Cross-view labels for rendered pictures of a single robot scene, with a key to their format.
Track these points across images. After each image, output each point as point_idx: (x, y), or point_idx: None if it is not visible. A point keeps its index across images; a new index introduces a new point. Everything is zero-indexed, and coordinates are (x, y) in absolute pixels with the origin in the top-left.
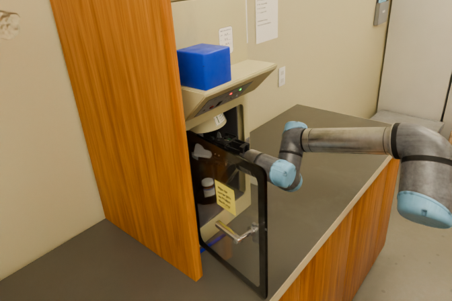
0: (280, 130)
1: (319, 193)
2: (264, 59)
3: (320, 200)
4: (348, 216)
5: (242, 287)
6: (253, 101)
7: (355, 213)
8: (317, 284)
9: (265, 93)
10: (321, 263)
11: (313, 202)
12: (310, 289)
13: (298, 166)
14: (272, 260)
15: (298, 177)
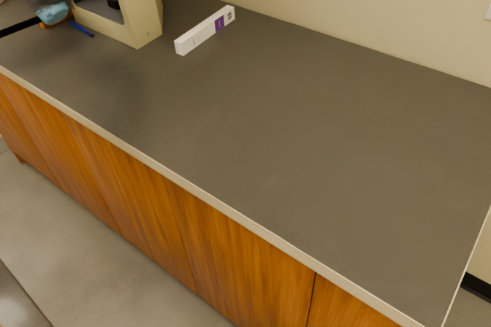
0: (363, 74)
1: (140, 105)
2: None
3: (125, 104)
4: (151, 174)
5: (20, 49)
6: None
7: (175, 196)
8: (107, 171)
9: (430, 2)
10: (101, 153)
11: (123, 97)
12: (93, 158)
13: None
14: (40, 64)
15: (34, 5)
